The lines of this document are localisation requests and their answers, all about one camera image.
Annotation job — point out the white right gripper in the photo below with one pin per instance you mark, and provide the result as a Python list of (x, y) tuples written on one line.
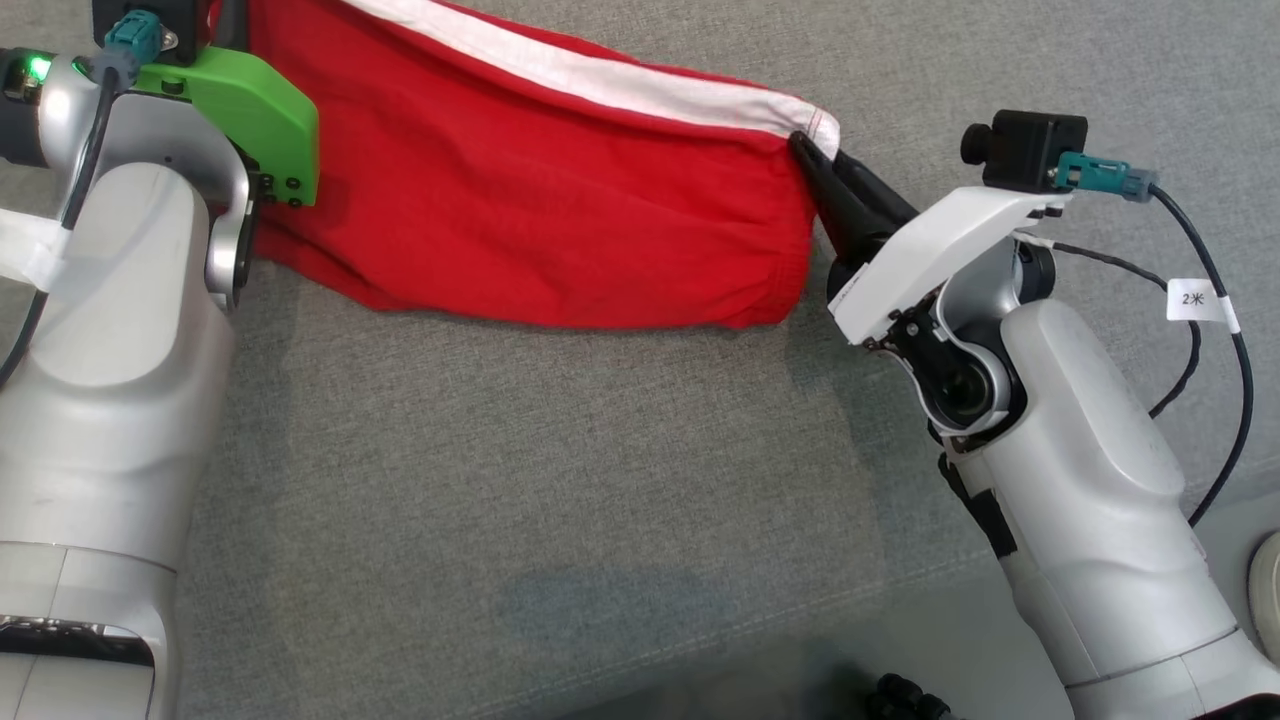
[(940, 240)]

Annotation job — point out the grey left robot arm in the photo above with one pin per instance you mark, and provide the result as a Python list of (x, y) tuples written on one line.
[(110, 400)]

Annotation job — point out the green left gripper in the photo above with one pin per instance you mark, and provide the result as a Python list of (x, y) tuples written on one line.
[(260, 110)]

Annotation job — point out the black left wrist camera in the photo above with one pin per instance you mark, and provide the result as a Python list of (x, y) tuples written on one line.
[(190, 25)]

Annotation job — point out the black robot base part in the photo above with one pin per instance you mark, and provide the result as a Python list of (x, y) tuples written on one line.
[(900, 700)]

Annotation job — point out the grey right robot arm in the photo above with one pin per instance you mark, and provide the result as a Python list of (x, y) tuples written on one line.
[(1080, 480)]

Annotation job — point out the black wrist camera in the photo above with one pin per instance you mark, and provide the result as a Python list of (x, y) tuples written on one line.
[(1030, 145), (190, 25)]

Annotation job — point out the red shorts with white stripe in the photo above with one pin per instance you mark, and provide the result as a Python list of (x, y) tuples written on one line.
[(550, 200)]

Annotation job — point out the white shoe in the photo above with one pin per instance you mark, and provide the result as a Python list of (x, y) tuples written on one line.
[(1268, 600)]

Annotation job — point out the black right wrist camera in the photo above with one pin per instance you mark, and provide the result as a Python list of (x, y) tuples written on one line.
[(1030, 145)]

